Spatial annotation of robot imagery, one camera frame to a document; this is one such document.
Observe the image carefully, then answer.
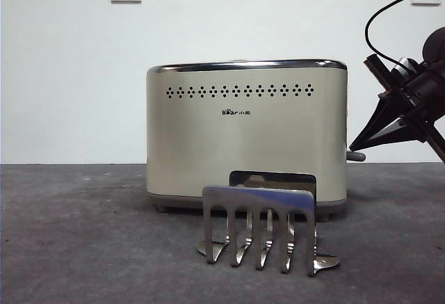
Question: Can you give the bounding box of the shiny steel toast rack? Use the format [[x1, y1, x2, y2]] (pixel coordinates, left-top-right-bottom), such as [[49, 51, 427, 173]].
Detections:
[[195, 170, 341, 278]]

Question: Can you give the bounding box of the cream and steel toaster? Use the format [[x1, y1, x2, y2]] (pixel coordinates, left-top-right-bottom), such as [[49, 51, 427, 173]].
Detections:
[[145, 58, 350, 222]]

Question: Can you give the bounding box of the thin black cable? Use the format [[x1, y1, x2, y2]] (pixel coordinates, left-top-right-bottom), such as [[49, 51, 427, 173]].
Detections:
[[364, 0, 445, 67]]

